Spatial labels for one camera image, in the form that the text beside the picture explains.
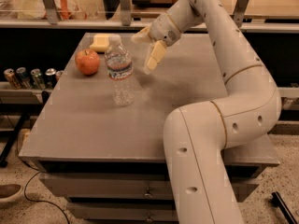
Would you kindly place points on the shoe tip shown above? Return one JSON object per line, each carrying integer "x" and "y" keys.
{"x": 10, "y": 192}

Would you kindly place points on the right metal bracket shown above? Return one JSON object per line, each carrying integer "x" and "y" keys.
{"x": 239, "y": 12}

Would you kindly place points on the left metal bracket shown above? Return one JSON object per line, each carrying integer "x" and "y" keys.
{"x": 51, "y": 12}

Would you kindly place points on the yellow sponge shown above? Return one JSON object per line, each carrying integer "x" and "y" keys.
{"x": 100, "y": 42}

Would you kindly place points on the green drink can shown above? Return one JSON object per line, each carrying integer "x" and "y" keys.
{"x": 38, "y": 78}

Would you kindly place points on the lower grey drawer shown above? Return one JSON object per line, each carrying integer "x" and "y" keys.
{"x": 149, "y": 212}

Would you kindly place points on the middle metal bracket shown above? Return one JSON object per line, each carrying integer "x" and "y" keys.
{"x": 125, "y": 12}

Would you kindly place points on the orange white bag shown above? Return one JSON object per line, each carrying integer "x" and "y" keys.
{"x": 68, "y": 10}

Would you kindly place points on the dark drink can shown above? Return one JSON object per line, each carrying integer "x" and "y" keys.
{"x": 51, "y": 76}

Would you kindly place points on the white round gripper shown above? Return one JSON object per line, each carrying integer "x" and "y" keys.
{"x": 163, "y": 28}

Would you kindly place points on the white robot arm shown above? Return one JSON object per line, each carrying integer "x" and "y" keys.
{"x": 195, "y": 135}

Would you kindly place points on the orange drink can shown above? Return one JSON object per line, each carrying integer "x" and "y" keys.
{"x": 12, "y": 79}

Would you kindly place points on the grey drawer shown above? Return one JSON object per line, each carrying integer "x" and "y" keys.
{"x": 149, "y": 212}
{"x": 112, "y": 186}

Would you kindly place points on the black bar on floor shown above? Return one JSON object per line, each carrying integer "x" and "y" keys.
{"x": 277, "y": 201}

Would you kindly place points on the red drink can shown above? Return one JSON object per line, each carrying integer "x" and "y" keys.
{"x": 59, "y": 74}

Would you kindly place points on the upper grey drawer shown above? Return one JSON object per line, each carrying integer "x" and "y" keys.
{"x": 112, "y": 186}

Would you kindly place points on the metal bracket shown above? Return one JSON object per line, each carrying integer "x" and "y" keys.
{"x": 51, "y": 12}
{"x": 239, "y": 12}
{"x": 125, "y": 12}

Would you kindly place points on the red apple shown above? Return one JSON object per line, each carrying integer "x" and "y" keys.
{"x": 87, "y": 62}

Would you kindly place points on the clear plastic water bottle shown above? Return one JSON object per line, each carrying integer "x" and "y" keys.
{"x": 119, "y": 69}

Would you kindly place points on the black table leg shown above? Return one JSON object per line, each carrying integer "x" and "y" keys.
{"x": 12, "y": 137}

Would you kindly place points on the grey drawer cabinet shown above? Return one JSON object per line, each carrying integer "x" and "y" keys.
{"x": 81, "y": 130}

